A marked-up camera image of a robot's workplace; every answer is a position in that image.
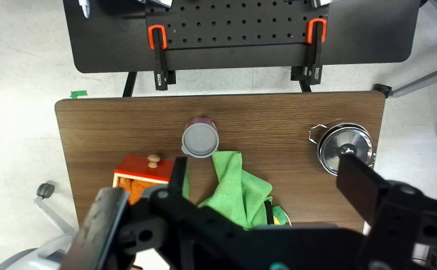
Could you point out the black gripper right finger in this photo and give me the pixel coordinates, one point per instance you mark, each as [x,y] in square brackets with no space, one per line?
[357,185]

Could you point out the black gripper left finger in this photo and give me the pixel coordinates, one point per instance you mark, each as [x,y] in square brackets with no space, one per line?
[98,234]

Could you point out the yellow and green plush toy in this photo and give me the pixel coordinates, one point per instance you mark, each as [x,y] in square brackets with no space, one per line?
[279,216]

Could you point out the red wooden drawer with knob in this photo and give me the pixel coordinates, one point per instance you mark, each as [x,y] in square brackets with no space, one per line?
[137,167]

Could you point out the white office chair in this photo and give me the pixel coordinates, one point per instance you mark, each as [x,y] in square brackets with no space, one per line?
[53,248]

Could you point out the orange cloth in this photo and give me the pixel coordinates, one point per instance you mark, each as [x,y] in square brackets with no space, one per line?
[135,189]

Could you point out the green cloth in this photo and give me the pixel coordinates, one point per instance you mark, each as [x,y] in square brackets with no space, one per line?
[237,189]

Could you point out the grey office chair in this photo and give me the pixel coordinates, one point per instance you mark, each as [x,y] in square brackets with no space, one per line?
[428,78]

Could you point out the tin can with purple label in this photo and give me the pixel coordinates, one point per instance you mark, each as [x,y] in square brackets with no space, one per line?
[200,140]

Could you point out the green tape piece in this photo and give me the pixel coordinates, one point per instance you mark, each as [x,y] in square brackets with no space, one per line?
[78,93]

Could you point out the black pegboard panel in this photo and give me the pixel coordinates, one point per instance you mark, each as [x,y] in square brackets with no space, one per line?
[368,35]

